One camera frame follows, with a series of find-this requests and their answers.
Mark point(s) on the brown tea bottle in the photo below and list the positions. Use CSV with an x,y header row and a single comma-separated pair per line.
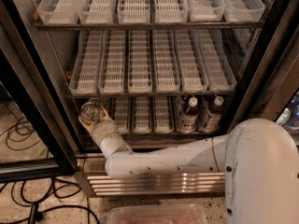
x,y
187,116
211,115

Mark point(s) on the steel fridge bottom grille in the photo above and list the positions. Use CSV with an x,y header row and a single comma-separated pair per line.
x,y
94,181

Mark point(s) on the middle wire shelf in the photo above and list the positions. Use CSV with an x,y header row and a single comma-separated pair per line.
x,y
150,94

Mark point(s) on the clear plastic bin on floor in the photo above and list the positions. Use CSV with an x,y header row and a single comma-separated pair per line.
x,y
158,214

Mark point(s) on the black open fridge door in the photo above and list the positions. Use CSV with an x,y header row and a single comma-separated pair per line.
x,y
33,65

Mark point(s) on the left brown tea bottle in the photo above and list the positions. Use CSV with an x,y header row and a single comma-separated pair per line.
x,y
187,116

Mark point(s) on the blue pepsi can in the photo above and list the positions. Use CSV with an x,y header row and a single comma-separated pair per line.
x,y
292,123

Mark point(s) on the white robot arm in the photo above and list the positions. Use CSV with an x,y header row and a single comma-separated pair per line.
x,y
259,158

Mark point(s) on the right brown tea bottle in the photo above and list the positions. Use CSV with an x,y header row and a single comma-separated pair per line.
x,y
211,115

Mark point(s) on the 7up can behind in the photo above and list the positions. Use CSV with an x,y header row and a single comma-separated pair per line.
x,y
100,101

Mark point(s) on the wire shelf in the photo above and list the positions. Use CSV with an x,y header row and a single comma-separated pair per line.
x,y
150,26
150,94

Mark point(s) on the white can right fridge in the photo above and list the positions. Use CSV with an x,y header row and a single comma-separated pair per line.
x,y
284,116

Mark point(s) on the right glass fridge door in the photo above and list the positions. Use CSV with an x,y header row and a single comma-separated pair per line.
x,y
270,78

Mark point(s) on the top wire shelf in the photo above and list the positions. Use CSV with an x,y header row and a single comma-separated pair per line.
x,y
150,26

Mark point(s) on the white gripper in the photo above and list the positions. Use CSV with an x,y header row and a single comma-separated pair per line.
x,y
104,129

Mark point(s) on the tray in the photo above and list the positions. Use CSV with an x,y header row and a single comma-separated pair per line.
x,y
58,11
218,69
120,113
190,66
170,11
96,11
206,10
111,80
139,65
165,63
141,116
133,11
243,10
86,70
162,115

